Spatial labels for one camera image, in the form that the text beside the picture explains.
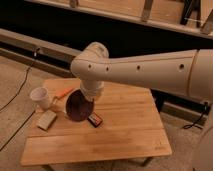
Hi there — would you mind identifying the wooden table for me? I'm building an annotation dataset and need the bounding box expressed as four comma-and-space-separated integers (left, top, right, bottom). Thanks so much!
21, 82, 172, 166

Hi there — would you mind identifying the black orange snack bar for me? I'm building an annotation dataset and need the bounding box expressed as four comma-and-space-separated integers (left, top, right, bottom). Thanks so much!
87, 112, 103, 128

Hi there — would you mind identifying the black floor cable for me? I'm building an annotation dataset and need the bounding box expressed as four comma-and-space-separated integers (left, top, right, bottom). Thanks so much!
0, 48, 42, 152

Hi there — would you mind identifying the black cable at right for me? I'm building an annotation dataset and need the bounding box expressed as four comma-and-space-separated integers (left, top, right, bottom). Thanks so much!
182, 102, 210, 130

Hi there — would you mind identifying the dark purple ceramic bowl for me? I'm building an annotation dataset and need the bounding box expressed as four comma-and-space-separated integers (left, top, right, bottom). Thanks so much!
66, 90, 94, 122

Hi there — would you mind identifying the wooden block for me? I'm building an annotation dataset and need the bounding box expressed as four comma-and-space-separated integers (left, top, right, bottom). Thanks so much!
36, 110, 57, 130

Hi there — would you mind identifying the orange handled brush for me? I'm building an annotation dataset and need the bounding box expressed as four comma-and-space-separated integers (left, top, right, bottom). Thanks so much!
51, 88, 73, 105

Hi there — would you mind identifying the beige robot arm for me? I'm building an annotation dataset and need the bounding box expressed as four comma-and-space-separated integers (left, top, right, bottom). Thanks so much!
70, 42, 213, 171

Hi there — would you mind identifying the white paper cup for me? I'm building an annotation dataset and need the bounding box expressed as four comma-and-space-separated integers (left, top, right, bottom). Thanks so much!
30, 87, 50, 110

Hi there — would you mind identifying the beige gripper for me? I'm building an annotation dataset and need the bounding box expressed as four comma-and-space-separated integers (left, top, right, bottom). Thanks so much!
80, 80, 104, 102

